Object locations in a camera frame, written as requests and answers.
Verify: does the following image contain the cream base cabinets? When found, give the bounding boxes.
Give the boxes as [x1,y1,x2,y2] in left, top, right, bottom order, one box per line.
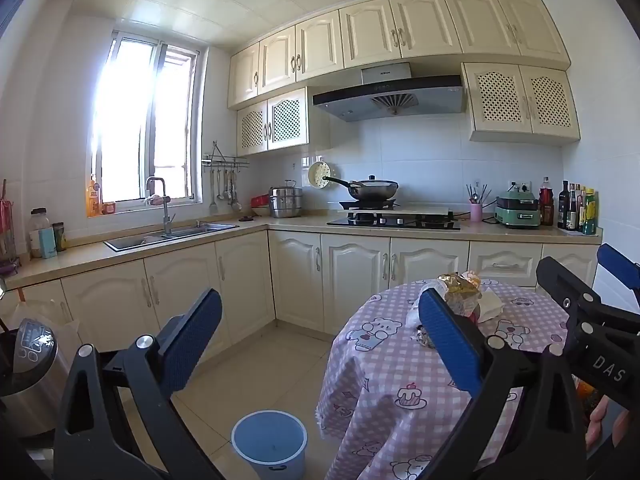
[0,212,603,366]

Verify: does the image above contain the clear plastic bag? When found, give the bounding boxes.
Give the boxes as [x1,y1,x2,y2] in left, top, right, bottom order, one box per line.
[406,280,447,332]

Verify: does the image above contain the green yellow bottle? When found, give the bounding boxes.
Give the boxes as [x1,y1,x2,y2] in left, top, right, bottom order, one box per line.
[582,188,598,236]

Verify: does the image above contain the gold foil wrapper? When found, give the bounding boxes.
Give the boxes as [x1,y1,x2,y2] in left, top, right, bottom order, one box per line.
[439,271,483,317]

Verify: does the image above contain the cream colander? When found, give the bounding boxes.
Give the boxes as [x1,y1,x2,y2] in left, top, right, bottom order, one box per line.
[308,161,332,190]

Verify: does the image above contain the blue plastic bucket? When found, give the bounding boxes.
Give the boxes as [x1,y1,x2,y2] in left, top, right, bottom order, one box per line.
[231,410,308,480]

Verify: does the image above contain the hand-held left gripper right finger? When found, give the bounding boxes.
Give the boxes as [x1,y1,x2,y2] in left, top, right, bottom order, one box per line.
[418,288,588,480]

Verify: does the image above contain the green electric grill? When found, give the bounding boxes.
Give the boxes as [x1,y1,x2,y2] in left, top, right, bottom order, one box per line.
[494,190,542,229]

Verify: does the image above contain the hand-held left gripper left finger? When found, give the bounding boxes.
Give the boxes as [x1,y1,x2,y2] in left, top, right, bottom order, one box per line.
[52,287,223,480]

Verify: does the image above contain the kitchen window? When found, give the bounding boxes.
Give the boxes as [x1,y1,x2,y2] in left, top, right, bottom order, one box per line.
[89,30,208,217]

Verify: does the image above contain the person's right hand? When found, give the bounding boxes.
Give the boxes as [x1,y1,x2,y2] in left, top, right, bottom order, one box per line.
[585,394,630,455]

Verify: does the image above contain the steel faucet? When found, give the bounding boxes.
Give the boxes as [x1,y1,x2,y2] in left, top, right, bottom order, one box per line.
[145,176,174,237]

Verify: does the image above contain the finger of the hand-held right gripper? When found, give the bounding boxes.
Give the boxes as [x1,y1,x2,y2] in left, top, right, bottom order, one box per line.
[536,256,601,312]
[592,243,640,312]

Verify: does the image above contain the black wok with lid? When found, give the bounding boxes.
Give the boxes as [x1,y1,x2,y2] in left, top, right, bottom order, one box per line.
[323,175,399,201]

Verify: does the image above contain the silver electric pressure cooker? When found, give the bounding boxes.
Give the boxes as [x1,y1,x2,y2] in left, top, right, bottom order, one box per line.
[0,317,60,436]

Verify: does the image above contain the orange bottle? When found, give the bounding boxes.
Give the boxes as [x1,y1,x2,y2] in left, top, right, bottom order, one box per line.
[87,175,103,217]

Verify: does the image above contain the red utensil holder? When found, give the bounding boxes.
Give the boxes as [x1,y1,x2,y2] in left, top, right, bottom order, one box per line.
[0,180,23,277]

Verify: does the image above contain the clear plastic jar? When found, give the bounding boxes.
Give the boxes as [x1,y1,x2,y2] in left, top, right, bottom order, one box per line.
[28,208,52,259]

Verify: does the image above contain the orange snack bag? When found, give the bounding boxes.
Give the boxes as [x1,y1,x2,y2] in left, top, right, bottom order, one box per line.
[575,381,599,410]

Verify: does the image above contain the black gas hob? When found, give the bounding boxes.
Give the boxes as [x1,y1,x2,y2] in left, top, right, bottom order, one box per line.
[327,211,461,232]

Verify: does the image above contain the white paper cup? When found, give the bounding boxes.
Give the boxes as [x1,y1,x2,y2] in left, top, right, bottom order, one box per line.
[475,287,507,324]

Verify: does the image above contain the steel kitchen sink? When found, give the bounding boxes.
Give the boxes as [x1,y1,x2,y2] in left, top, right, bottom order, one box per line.
[104,222,240,253]

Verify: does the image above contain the steel wall utensil rack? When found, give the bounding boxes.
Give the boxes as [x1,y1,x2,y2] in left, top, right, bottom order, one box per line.
[201,141,250,170]

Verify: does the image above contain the cream lattice door cabinet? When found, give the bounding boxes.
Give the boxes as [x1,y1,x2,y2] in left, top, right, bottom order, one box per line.
[461,61,582,147]
[236,86,311,157]

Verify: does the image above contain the grey range hood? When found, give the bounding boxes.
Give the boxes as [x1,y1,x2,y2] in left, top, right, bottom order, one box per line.
[312,61,467,123]

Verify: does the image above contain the cream upper wall cabinets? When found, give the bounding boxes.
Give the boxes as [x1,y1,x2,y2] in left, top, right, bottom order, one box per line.
[227,0,572,111]

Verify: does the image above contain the round table pink checked cloth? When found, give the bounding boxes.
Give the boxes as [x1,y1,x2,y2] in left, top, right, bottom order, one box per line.
[315,280,583,480]

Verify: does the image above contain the white plastic bag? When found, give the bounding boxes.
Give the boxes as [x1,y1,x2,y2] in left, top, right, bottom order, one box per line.
[12,299,81,361]

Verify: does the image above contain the steel steamer pot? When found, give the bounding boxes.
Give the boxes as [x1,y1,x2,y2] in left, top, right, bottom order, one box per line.
[269,180,304,219]

